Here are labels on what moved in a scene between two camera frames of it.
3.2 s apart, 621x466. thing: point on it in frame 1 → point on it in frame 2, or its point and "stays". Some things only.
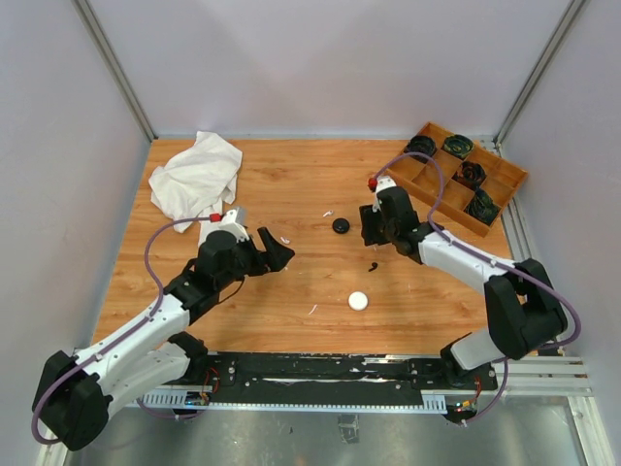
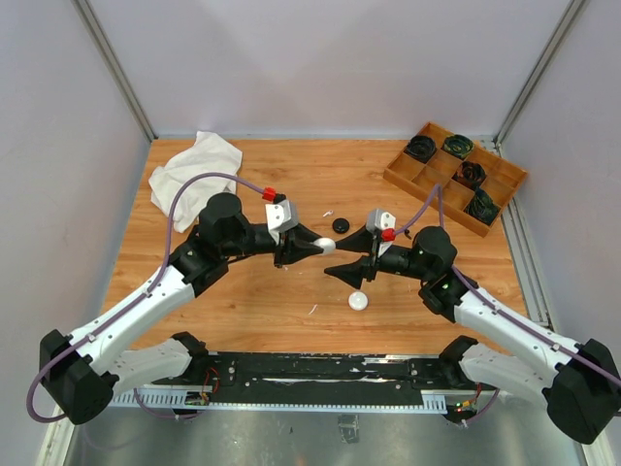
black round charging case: [341, 225] stays
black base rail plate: [377, 372] stays
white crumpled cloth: [193, 183] stays
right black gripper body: [375, 229] → [398, 259]
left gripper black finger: [277, 256] → [303, 234]
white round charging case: [357, 301] stays
